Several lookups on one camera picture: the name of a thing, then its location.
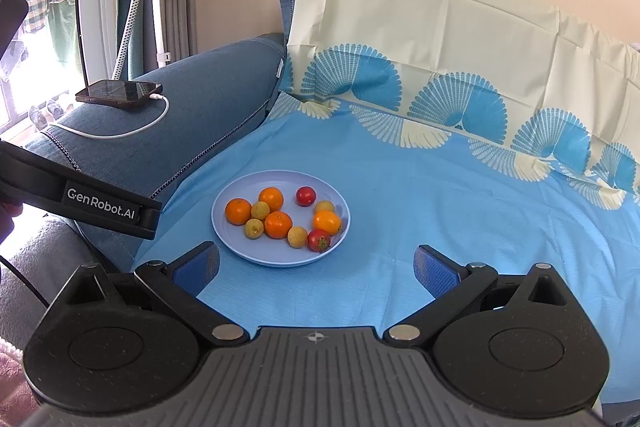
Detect blue fan-print bedsheet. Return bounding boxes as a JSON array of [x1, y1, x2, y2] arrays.
[[132, 0, 640, 410]]

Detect white window frame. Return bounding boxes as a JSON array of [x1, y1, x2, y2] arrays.
[[75, 0, 122, 94]]

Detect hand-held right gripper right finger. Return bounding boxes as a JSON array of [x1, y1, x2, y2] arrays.
[[382, 244, 583, 348]]

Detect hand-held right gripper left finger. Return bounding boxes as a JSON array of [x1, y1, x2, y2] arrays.
[[52, 241, 251, 348]]

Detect small orange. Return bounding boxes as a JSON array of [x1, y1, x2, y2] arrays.
[[312, 210, 343, 236], [258, 187, 285, 212], [225, 198, 252, 226], [264, 211, 294, 240]]

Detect black smartphone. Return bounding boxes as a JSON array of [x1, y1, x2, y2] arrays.
[[75, 79, 164, 110]]

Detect white charging cable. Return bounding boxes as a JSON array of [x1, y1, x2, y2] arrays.
[[50, 93, 170, 140]]

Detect pairs of shoes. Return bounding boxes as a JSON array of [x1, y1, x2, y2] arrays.
[[27, 96, 69, 128]]

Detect grey blanket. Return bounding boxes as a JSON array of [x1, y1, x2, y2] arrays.
[[0, 216, 119, 344]]

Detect teal curtain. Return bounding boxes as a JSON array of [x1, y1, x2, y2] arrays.
[[117, 0, 161, 78]]

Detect light blue plastic plate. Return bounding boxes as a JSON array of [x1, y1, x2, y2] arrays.
[[211, 170, 351, 267]]

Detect thin black cable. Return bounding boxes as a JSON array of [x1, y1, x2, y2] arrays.
[[0, 254, 52, 309]]

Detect pink cloth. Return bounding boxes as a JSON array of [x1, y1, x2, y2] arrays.
[[0, 346, 44, 427]]

